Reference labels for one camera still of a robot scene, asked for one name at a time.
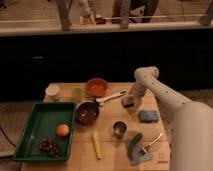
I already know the white cup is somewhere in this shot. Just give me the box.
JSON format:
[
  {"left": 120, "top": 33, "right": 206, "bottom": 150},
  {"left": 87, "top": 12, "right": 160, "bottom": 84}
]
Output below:
[{"left": 45, "top": 84, "right": 60, "bottom": 101}]

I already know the green cup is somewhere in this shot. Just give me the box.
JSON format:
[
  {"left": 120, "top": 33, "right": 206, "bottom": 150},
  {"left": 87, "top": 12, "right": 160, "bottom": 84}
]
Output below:
[{"left": 71, "top": 88, "right": 83, "bottom": 103}]

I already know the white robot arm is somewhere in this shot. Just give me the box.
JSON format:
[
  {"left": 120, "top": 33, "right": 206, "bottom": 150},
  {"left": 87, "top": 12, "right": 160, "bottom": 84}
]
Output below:
[{"left": 131, "top": 66, "right": 213, "bottom": 171}]

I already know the white handled brush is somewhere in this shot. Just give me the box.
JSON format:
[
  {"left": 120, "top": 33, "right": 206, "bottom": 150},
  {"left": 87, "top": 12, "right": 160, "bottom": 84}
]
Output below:
[{"left": 93, "top": 91, "right": 126, "bottom": 106}]

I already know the dark grape bunch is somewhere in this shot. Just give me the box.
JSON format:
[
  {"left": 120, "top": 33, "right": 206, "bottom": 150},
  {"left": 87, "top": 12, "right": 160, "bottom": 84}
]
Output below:
[{"left": 40, "top": 139, "right": 60, "bottom": 158}]

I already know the grey cloth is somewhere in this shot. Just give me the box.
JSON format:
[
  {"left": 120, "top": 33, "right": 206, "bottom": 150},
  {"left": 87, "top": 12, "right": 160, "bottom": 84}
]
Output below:
[{"left": 128, "top": 142, "right": 153, "bottom": 166}]

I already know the green cucumber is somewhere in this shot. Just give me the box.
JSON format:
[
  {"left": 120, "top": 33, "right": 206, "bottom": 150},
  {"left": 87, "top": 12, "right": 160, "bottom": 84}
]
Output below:
[{"left": 127, "top": 133, "right": 143, "bottom": 160}]

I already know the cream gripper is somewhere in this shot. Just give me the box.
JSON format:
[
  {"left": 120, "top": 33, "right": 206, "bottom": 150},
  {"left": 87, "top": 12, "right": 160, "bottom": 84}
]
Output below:
[{"left": 127, "top": 95, "right": 142, "bottom": 109}]

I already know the small metal cup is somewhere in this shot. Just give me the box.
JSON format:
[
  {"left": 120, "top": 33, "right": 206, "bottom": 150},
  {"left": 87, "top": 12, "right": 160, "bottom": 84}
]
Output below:
[{"left": 113, "top": 121, "right": 127, "bottom": 139}]

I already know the orange bowl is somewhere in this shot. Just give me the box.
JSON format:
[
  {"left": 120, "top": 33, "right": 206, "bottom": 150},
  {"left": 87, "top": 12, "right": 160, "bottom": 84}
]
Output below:
[{"left": 85, "top": 78, "right": 108, "bottom": 97}]

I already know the green plastic tray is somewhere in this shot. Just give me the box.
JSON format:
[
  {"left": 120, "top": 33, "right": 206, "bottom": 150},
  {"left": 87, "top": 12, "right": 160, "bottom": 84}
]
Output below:
[{"left": 13, "top": 102, "right": 76, "bottom": 162}]

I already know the blue sponge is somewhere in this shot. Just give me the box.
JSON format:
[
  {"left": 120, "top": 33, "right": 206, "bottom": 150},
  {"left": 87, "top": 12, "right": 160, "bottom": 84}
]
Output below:
[{"left": 138, "top": 110, "right": 159, "bottom": 123}]

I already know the peach fruit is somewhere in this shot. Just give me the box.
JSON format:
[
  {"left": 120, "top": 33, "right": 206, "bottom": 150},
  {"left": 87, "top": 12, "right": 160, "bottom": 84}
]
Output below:
[{"left": 56, "top": 124, "right": 69, "bottom": 138}]

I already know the yellow corn cob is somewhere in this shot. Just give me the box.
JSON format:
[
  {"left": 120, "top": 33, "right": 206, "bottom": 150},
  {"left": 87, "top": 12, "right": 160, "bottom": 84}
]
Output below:
[{"left": 92, "top": 131, "right": 102, "bottom": 160}]

